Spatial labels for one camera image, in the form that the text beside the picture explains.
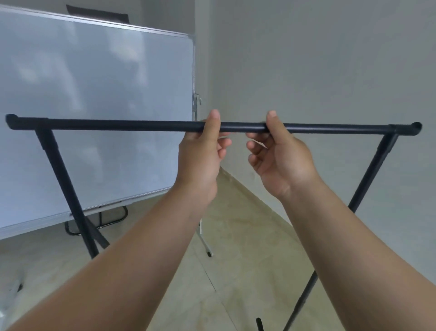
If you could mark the person's left forearm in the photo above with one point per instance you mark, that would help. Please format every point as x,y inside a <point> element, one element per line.
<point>119,272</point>

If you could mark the black metal clothes rack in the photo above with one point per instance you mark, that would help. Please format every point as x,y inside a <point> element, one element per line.
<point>102,125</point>

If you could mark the white whiteboard on stand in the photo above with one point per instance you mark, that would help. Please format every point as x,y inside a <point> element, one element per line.
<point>85,85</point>

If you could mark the person's right forearm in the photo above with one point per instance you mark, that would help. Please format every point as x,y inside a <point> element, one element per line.
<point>357,266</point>

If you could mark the person's left hand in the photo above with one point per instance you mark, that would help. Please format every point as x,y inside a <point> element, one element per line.
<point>197,160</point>

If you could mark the person's right hand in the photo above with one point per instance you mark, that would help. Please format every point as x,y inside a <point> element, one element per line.
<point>286,163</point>

